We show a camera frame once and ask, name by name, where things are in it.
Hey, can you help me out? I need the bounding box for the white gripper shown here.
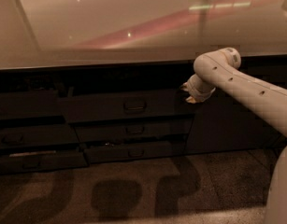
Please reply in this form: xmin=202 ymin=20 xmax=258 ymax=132
xmin=179 ymin=75 xmax=216 ymax=104

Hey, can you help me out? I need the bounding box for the dark drawer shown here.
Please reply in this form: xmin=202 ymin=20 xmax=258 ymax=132
xmin=83 ymin=140 xmax=185 ymax=163
xmin=0 ymin=150 xmax=88 ymax=175
xmin=0 ymin=124 xmax=79 ymax=149
xmin=58 ymin=89 xmax=199 ymax=123
xmin=0 ymin=91 xmax=61 ymax=120
xmin=75 ymin=118 xmax=193 ymax=143

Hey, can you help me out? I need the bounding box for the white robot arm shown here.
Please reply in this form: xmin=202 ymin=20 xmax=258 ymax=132
xmin=181 ymin=48 xmax=287 ymax=224

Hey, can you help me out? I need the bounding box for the dark cabinet door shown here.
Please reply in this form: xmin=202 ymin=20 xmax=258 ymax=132
xmin=183 ymin=63 xmax=287 ymax=155

